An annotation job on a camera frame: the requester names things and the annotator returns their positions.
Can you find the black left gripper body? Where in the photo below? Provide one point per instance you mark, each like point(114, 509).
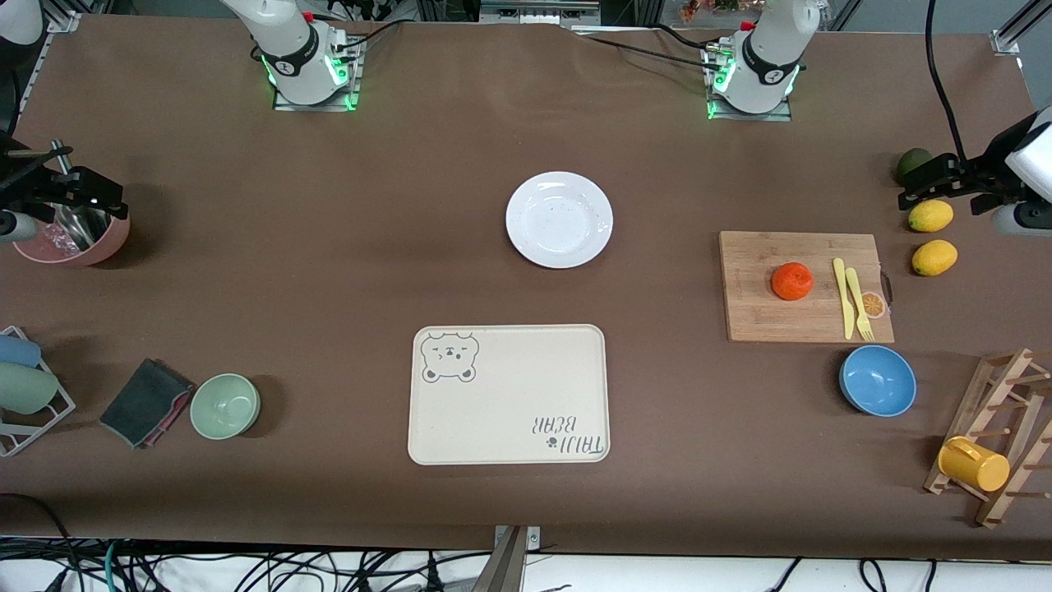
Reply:
point(984, 173)

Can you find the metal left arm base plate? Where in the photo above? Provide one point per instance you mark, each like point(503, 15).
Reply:
point(781, 115)

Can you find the orange fruit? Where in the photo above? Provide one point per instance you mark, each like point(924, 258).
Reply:
point(792, 282)

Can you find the wooden mug rack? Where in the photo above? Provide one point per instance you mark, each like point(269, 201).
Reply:
point(982, 411)

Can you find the aluminium frame corner bracket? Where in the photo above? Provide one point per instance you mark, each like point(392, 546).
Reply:
point(1007, 39)

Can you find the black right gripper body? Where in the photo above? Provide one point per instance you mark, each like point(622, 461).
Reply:
point(18, 184)

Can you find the yellow lemon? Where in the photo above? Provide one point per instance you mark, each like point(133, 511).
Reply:
point(930, 216)
point(934, 258)

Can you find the white round plate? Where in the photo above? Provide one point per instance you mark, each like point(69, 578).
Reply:
point(559, 220)

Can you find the yellow mug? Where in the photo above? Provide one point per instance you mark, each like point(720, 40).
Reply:
point(978, 469)

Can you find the blue cup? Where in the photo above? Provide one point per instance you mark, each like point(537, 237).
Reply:
point(16, 352)

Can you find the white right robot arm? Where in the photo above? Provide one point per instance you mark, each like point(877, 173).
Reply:
point(288, 49)

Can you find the orange slice sticker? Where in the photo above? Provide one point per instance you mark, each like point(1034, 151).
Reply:
point(875, 307)

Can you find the yellow plastic knife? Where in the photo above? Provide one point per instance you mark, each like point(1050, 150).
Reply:
point(844, 300)

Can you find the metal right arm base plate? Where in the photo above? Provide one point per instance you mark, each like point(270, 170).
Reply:
point(288, 105)

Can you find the blue bowl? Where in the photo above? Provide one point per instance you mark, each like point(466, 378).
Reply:
point(878, 381)

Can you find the pink bowl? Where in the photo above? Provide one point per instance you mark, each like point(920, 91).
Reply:
point(103, 247)

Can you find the pale green cup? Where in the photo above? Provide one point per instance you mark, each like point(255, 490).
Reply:
point(25, 388)

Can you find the cream bear print tray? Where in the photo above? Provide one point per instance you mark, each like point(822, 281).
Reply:
point(509, 395)

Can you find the yellow plastic fork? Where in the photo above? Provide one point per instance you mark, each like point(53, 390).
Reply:
point(857, 296)

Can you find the metal scoop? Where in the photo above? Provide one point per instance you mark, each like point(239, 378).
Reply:
point(82, 232)

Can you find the pale green bowl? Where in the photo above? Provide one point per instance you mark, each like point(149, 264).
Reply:
point(225, 406)

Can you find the dark folded cloth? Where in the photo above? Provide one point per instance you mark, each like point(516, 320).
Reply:
point(146, 403)

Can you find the wooden cutting board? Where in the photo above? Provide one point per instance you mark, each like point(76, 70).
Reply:
point(764, 312)

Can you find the dark green avocado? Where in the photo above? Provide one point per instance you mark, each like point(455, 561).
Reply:
point(911, 161)

